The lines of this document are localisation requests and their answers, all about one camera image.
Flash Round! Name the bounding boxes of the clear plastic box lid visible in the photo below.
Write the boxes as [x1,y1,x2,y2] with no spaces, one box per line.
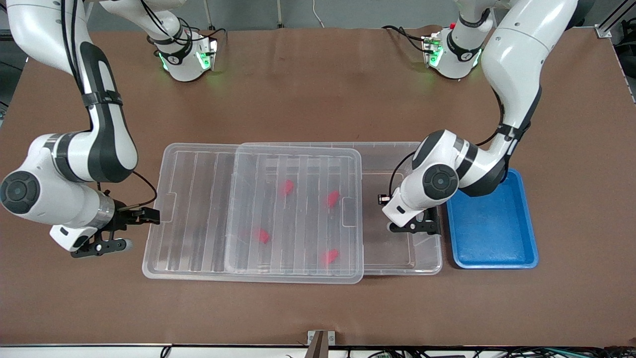
[142,143,366,284]

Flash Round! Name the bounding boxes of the clear plastic storage box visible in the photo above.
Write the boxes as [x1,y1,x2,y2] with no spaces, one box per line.
[225,142,443,276]

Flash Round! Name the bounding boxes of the blue plastic tray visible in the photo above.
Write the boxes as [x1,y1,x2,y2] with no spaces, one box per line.
[446,168,540,270]

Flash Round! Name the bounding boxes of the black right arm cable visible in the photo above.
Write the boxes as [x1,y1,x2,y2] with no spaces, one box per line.
[59,0,189,210]

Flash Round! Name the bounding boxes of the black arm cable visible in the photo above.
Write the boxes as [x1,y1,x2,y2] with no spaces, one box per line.
[376,87,517,205]
[59,0,189,210]

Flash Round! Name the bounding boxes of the dark brown post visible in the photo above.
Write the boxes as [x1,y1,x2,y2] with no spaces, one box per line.
[307,332,329,358]

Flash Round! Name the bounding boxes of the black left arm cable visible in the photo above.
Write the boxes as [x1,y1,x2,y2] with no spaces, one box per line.
[376,87,517,205]

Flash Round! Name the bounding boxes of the black left base cable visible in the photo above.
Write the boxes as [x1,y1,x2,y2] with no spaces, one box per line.
[381,25,434,53]

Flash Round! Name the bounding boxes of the tangled cable bundle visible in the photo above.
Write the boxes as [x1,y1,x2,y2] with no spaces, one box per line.
[348,347,636,358]

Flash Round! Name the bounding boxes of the aluminium frame rail with bracket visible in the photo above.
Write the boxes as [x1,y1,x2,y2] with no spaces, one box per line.
[594,0,636,39]

